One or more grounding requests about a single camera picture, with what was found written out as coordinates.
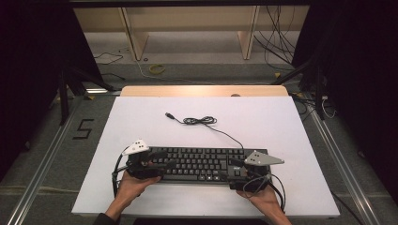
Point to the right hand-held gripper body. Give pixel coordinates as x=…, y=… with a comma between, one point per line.
x=253, y=178

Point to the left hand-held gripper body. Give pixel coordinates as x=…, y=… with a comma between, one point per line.
x=139, y=168

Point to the black computer keyboard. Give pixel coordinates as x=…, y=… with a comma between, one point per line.
x=200, y=164

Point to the person's left hand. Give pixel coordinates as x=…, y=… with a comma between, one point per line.
x=134, y=187

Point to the person's right hand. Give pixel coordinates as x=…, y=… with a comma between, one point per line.
x=264, y=200

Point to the white table board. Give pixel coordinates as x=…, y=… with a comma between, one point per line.
x=281, y=131

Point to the light wooden table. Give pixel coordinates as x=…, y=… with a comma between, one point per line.
x=187, y=90

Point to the short silver metal bar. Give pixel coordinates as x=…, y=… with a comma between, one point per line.
x=103, y=91

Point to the yellow tape roll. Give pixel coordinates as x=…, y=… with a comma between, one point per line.
x=156, y=69

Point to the black metal stand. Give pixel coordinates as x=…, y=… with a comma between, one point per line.
x=64, y=97
x=319, y=93

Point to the black curtain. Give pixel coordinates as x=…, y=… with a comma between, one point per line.
x=31, y=78
x=359, y=93

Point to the beige wooden cabinet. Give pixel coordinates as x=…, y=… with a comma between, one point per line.
x=187, y=18

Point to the aluminium floor rail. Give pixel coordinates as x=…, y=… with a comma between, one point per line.
x=341, y=162
x=40, y=168

